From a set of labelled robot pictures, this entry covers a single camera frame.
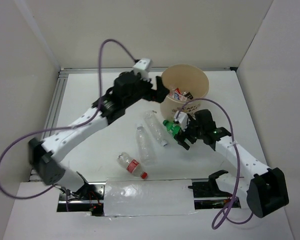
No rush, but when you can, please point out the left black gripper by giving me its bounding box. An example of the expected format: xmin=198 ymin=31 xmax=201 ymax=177
xmin=123 ymin=72 xmax=170 ymax=109

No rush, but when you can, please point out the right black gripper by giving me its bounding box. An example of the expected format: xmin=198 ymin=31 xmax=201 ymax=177
xmin=174 ymin=115 xmax=205 ymax=150

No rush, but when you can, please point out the green soda bottle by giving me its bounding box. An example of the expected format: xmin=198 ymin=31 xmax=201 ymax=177
xmin=162 ymin=119 xmax=183 ymax=137

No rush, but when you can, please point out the blue white label bottle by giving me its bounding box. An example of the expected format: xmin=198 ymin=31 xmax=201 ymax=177
xmin=169 ymin=85 xmax=187 ymax=102

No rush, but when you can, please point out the black label small bottle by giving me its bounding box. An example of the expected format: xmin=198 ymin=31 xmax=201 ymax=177
xmin=183 ymin=91 xmax=194 ymax=102

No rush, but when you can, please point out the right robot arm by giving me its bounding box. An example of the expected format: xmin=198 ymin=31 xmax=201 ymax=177
xmin=174 ymin=109 xmax=289 ymax=218

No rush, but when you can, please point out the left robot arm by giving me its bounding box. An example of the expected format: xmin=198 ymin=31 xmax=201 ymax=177
xmin=28 ymin=71 xmax=169 ymax=200

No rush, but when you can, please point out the beige round bin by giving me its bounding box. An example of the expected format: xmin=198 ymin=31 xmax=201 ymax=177
xmin=160 ymin=64 xmax=210 ymax=121

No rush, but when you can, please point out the clear bottle blue cap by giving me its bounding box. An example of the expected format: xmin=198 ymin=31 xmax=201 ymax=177
xmin=142 ymin=110 xmax=168 ymax=147

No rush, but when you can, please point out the clear bottle white cap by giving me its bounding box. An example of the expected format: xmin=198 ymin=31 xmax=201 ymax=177
xmin=135 ymin=124 xmax=157 ymax=166

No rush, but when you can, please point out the red label bottle near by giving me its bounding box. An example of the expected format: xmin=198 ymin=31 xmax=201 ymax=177
xmin=117 ymin=152 xmax=148 ymax=180

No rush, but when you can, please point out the white tape sheet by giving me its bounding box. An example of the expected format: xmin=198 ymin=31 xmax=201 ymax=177
xmin=103 ymin=179 xmax=196 ymax=217

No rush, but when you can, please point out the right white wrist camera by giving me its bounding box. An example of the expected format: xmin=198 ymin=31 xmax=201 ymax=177
xmin=173 ymin=111 xmax=189 ymax=126

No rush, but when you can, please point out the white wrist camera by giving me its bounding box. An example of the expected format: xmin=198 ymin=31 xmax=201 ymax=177
xmin=132 ymin=58 xmax=153 ymax=79
xmin=173 ymin=111 xmax=189 ymax=126

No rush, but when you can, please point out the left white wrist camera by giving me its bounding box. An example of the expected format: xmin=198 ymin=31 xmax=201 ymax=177
xmin=132 ymin=58 xmax=153 ymax=79

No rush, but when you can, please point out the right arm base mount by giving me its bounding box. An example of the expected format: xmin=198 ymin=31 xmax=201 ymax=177
xmin=188 ymin=170 xmax=232 ymax=210

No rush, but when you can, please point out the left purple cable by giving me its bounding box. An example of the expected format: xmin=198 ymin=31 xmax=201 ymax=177
xmin=0 ymin=39 xmax=141 ymax=212

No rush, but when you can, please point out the purple cable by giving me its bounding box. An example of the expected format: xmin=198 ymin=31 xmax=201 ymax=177
xmin=174 ymin=97 xmax=254 ymax=230
xmin=0 ymin=39 xmax=141 ymax=212

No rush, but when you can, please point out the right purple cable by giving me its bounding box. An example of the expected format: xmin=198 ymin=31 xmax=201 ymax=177
xmin=174 ymin=97 xmax=254 ymax=230

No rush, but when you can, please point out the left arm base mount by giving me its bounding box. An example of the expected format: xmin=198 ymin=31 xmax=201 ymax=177
xmin=56 ymin=182 xmax=106 ymax=217

